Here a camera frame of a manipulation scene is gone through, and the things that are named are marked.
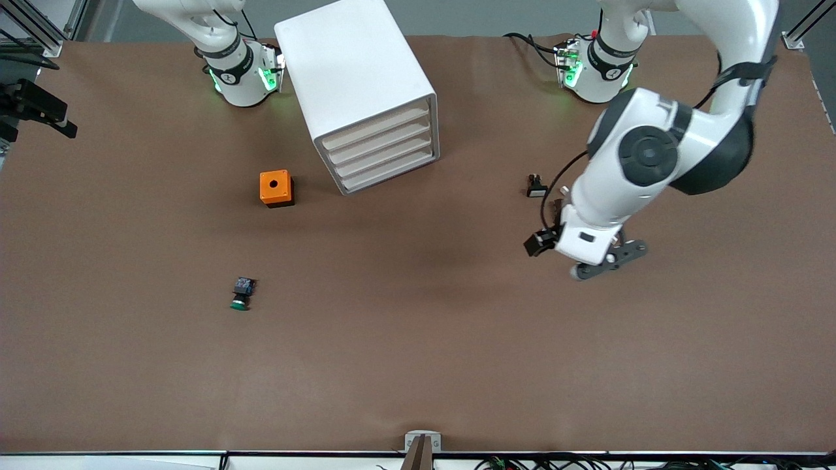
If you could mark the aluminium frame profile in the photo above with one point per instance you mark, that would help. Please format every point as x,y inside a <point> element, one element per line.
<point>39,36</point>

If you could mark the aluminium frame post with foot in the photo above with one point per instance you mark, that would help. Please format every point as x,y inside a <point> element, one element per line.
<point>793,43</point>

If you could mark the brown table mat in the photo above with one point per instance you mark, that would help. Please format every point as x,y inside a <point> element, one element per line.
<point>418,359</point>

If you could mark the orange button enclosure box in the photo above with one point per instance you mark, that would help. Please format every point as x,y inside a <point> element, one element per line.
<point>284,196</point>

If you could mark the black switch with white face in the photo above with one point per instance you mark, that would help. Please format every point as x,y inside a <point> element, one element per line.
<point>537,188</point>

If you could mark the green push button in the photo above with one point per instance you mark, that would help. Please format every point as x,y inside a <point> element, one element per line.
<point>241,294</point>

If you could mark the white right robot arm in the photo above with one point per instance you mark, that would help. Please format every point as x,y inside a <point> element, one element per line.
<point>238,85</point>

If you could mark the brown mounting bar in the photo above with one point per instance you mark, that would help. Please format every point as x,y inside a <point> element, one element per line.
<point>421,458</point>

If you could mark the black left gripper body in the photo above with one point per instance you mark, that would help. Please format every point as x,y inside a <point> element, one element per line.
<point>539,243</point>

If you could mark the white drawer cabinet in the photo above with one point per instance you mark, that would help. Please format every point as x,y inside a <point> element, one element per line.
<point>353,65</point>

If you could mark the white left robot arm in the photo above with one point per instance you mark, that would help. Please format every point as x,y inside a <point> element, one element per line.
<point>653,156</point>

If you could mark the white plastic drawer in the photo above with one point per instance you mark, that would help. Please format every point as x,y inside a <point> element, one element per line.
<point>379,143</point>
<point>382,172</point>
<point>379,128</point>
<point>379,158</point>

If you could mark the grey metal bracket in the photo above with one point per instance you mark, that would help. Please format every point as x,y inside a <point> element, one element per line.
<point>411,444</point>

